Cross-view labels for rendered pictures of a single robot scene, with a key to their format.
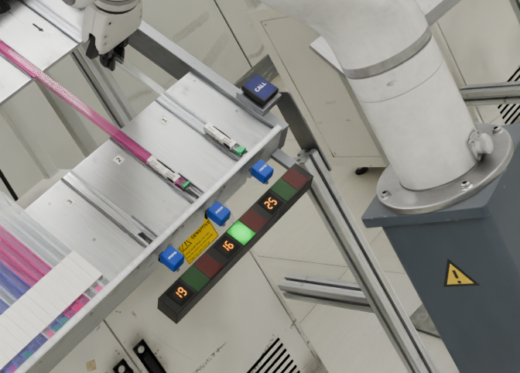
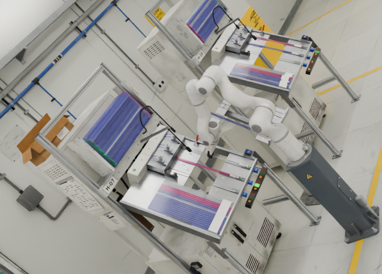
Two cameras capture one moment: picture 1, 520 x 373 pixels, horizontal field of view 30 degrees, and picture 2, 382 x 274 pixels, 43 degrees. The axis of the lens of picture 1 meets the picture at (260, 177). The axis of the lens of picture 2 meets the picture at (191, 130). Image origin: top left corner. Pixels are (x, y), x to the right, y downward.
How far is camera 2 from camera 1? 1.84 m
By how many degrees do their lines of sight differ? 9
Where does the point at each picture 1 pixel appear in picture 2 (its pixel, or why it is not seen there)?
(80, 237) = (223, 196)
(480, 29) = (289, 120)
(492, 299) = (317, 178)
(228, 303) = (251, 210)
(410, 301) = not seen: hidden behind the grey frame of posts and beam
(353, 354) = (285, 219)
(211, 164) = (244, 172)
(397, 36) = (283, 132)
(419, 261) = (300, 175)
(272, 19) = (227, 134)
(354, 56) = (275, 138)
